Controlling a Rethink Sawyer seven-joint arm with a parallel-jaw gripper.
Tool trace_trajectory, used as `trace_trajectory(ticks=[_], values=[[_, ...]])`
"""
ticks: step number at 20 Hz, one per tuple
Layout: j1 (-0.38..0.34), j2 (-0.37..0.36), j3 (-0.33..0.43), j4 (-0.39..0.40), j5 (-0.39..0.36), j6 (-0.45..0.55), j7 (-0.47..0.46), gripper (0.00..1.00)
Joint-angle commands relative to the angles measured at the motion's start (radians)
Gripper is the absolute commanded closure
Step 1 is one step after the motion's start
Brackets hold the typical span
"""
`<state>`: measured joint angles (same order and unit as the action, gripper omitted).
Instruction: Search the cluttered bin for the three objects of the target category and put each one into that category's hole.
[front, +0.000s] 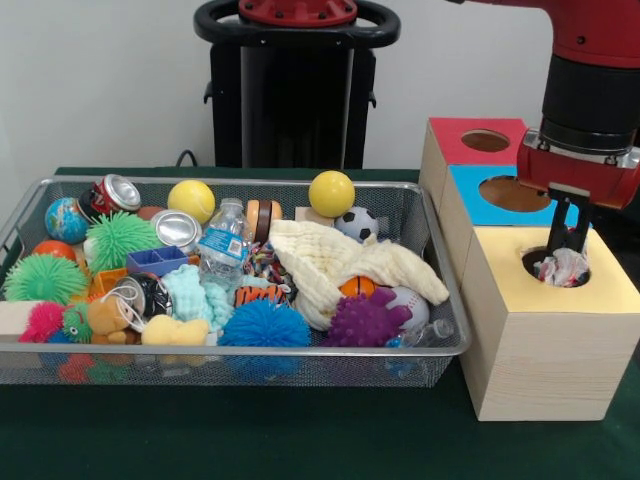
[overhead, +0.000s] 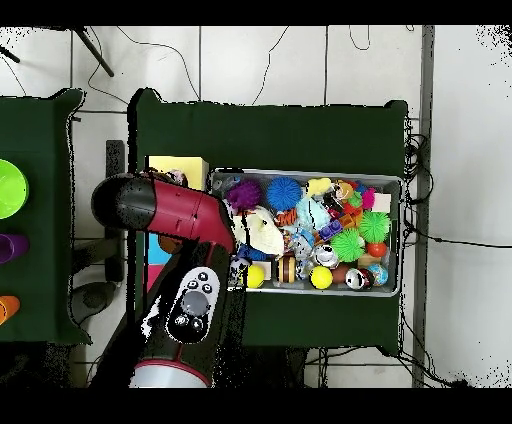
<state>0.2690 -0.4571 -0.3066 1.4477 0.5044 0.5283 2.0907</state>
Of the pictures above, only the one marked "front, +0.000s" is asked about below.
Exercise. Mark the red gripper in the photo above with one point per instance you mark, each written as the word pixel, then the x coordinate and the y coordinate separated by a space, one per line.
pixel 575 175

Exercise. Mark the small soccer ball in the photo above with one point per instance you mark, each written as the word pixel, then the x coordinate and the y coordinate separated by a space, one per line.
pixel 356 225

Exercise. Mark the smooth yellow ball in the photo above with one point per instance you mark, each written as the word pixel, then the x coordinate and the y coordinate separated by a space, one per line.
pixel 331 194

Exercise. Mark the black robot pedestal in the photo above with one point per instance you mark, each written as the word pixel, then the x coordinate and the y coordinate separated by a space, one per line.
pixel 295 100

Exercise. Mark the dark green tablecloth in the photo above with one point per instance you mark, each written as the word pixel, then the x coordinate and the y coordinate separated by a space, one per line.
pixel 250 435

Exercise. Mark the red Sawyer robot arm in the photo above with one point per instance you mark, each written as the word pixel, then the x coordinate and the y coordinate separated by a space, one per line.
pixel 590 75

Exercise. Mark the purple spiky toy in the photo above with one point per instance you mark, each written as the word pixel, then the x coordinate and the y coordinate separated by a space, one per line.
pixel 365 322

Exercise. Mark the silver drink can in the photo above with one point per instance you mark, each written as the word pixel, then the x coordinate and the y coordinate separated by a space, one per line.
pixel 175 230

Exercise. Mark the multicoloured patterned cloth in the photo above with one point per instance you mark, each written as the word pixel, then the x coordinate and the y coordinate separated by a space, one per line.
pixel 562 270

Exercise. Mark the clear mesh bin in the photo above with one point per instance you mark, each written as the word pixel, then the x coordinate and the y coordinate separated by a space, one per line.
pixel 150 367

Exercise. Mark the cream waffle cloth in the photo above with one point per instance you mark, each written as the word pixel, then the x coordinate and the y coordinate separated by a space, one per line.
pixel 350 260

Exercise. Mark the green spiky ball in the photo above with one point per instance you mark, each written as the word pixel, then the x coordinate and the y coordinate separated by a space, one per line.
pixel 117 240
pixel 45 277

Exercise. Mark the yellow tennis-seam ball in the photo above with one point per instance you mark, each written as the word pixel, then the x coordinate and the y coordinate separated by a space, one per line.
pixel 191 200

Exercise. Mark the red drink can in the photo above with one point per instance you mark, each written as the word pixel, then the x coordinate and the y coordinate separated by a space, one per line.
pixel 117 195

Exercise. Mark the blue spiky ball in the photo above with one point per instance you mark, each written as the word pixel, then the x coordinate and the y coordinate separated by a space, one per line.
pixel 263 325

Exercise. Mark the wooden box with three holes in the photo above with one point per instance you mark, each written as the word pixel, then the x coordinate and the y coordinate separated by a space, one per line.
pixel 550 350

